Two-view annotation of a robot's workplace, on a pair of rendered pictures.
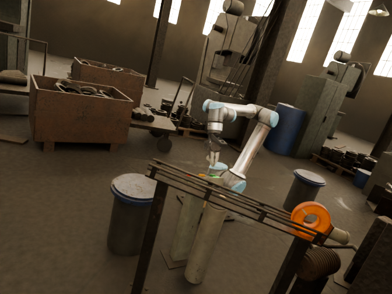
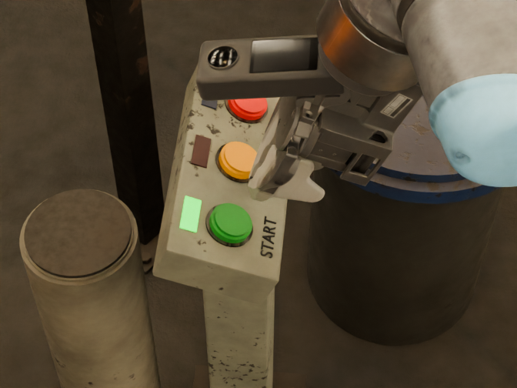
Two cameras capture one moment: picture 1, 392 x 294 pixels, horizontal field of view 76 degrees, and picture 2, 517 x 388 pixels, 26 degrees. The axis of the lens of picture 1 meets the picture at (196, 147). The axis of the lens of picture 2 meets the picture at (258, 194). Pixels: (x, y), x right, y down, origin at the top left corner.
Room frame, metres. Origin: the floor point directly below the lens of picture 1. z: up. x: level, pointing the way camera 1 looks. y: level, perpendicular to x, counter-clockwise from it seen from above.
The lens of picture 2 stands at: (1.77, -0.60, 1.45)
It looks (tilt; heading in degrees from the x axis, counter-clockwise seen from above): 53 degrees down; 128
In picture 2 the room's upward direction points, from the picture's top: straight up
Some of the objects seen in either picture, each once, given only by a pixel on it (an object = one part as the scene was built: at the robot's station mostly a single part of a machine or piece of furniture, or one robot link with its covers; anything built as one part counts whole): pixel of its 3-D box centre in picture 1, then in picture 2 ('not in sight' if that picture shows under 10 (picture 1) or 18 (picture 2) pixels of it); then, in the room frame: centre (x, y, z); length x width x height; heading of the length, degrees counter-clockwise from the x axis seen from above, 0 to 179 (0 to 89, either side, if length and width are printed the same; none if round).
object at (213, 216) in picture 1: (205, 241); (105, 356); (1.22, -0.20, 0.26); 0.12 x 0.12 x 0.52
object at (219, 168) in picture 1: (217, 173); not in sight; (2.01, -0.24, 0.37); 0.17 x 0.15 x 0.18; 51
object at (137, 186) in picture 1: (132, 214); (405, 188); (1.35, 0.27, 0.21); 0.32 x 0.32 x 0.43
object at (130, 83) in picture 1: (106, 87); not in sight; (4.41, 1.80, 0.38); 1.03 x 0.83 x 0.75; 126
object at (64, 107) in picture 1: (79, 113); not in sight; (2.72, 1.37, 0.33); 0.93 x 0.73 x 0.66; 130
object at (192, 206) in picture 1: (189, 217); (241, 318); (1.34, -0.08, 0.31); 0.24 x 0.16 x 0.62; 123
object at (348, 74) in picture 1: (334, 94); not in sight; (8.80, -3.94, 1.36); 1.37 x 1.17 x 2.71; 23
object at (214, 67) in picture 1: (227, 60); not in sight; (6.87, -0.19, 1.42); 1.43 x 1.22 x 2.85; 38
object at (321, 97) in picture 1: (312, 119); not in sight; (4.95, -2.01, 0.75); 0.70 x 0.48 x 1.50; 123
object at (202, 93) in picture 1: (229, 115); not in sight; (4.79, -0.45, 0.43); 1.23 x 0.93 x 0.87; 121
